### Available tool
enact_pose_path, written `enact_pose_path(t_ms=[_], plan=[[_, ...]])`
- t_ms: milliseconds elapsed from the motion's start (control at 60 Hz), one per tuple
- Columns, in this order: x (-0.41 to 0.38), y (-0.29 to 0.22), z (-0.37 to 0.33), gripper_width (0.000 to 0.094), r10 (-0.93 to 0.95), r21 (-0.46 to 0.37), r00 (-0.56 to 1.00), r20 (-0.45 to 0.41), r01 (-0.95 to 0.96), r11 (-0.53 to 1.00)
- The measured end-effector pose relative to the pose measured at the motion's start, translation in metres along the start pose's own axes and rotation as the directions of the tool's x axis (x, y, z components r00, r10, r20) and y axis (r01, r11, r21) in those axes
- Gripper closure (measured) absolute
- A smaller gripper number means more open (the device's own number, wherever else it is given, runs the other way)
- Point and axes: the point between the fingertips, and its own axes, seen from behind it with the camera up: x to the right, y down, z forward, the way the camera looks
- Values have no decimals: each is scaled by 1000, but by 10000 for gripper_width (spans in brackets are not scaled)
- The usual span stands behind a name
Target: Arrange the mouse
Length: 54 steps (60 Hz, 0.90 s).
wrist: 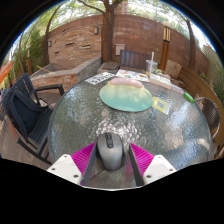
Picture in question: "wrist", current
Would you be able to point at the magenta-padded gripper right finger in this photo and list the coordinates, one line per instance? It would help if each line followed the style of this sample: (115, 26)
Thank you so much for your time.
(156, 166)

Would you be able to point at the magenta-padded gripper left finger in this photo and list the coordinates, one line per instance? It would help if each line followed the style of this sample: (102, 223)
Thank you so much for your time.
(68, 166)

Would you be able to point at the dark grey computer mouse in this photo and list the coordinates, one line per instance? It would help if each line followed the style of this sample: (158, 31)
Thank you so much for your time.
(110, 151)

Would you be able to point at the yellow square card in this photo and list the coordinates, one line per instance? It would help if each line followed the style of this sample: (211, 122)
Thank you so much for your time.
(161, 105)

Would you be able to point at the black armchair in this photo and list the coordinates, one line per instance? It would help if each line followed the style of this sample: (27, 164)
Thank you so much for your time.
(25, 116)

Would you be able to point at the dark wicker chair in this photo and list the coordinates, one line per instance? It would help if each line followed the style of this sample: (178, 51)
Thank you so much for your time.
(210, 115)

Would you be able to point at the small green object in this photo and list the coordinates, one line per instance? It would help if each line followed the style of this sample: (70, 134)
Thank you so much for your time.
(189, 97)

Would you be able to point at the light blue notebook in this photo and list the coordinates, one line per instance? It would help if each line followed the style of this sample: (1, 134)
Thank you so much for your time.
(177, 89)

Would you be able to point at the thick white book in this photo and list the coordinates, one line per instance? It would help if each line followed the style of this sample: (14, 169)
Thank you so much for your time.
(160, 81)

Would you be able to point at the curved wooden bench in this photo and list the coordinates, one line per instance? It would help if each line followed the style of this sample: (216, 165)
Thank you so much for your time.
(203, 88)

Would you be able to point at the white license plate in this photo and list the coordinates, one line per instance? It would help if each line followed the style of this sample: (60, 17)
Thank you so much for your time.
(99, 78)

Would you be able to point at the stone brick basin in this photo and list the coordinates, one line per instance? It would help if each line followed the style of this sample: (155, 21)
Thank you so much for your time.
(76, 73)

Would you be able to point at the colourful picture sheet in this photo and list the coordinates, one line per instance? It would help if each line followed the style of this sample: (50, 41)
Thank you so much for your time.
(133, 75)

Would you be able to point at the clear plastic cup with straw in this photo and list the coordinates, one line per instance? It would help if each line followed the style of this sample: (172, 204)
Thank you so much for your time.
(151, 68)

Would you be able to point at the beige stone slab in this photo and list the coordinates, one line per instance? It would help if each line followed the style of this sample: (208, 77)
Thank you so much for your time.
(173, 69)

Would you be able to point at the low stone block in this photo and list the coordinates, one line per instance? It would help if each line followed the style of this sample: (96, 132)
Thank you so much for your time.
(107, 67)

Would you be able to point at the dark wooden slatted chair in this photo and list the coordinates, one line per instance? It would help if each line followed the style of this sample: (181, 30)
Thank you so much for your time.
(133, 60)

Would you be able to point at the slim straight tree trunk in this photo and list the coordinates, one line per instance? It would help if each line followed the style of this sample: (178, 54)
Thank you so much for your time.
(192, 46)

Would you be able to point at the thin curved tree trunk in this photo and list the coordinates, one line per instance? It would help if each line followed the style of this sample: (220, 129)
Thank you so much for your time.
(46, 40)

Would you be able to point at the forked tree trunk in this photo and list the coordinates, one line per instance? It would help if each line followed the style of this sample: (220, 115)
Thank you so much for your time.
(107, 36)

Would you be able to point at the wooden garden lamp post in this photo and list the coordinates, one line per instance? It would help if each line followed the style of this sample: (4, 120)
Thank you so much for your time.
(164, 46)

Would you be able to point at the white wall box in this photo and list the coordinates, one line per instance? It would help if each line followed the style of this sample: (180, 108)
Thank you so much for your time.
(120, 49)

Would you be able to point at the black wall lamp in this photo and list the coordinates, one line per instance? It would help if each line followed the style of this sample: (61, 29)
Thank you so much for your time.
(49, 43)
(96, 30)

